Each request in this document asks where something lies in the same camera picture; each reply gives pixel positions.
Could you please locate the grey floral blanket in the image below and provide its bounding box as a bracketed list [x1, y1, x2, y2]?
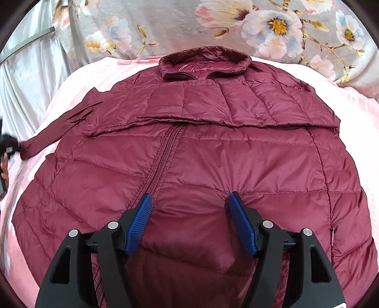
[52, 0, 379, 98]

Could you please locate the person's left hand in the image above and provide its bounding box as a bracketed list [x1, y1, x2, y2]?
[0, 154, 10, 182]

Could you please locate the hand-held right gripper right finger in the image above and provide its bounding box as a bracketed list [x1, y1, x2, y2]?
[225, 191, 347, 308]

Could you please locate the maroon puffer jacket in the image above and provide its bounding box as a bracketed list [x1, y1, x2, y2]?
[12, 45, 372, 308]

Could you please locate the pale grey satin sheet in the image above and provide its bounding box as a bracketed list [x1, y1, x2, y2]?
[0, 3, 80, 154]

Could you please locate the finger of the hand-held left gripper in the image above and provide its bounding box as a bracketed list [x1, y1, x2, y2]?
[0, 134, 21, 160]

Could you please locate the pink printed blanket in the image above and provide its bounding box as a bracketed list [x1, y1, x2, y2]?
[0, 56, 379, 308]

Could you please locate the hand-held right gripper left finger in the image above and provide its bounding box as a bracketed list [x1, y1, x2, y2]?
[35, 194, 154, 308]

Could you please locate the grey metal bar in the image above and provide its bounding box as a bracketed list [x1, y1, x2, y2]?
[0, 28, 55, 61]

